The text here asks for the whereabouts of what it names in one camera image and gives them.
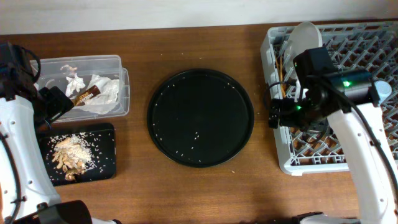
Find grey dishwasher rack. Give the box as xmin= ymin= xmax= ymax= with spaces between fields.
xmin=260 ymin=21 xmax=397 ymax=176

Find black rectangular tray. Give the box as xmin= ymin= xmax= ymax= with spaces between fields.
xmin=37 ymin=123 xmax=116 ymax=186

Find gold brown snack wrapper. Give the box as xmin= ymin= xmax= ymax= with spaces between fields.
xmin=72 ymin=85 xmax=100 ymax=106

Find grey plate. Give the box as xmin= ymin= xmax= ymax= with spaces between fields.
xmin=284 ymin=22 xmax=323 ymax=80

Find large crumpled white paper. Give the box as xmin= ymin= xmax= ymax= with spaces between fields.
xmin=82 ymin=75 xmax=119 ymax=114

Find round black serving tray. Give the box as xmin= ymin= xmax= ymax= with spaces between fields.
xmin=146 ymin=68 xmax=254 ymax=168

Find light blue cup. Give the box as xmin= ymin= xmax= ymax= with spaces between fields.
xmin=374 ymin=80 xmax=392 ymax=101

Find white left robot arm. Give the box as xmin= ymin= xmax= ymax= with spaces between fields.
xmin=1 ymin=42 xmax=101 ymax=223

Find clear plastic waste bin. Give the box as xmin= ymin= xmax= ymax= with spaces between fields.
xmin=30 ymin=55 xmax=130 ymax=123

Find food scraps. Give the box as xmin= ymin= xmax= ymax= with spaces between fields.
xmin=44 ymin=133 xmax=104 ymax=182

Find wooden chopstick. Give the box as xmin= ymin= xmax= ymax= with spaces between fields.
xmin=275 ymin=56 xmax=283 ymax=82
xmin=278 ymin=56 xmax=285 ymax=98

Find small white tissue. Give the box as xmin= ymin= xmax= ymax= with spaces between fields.
xmin=65 ymin=73 xmax=85 ymax=97

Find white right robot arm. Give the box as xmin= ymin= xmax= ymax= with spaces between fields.
xmin=266 ymin=47 xmax=397 ymax=223

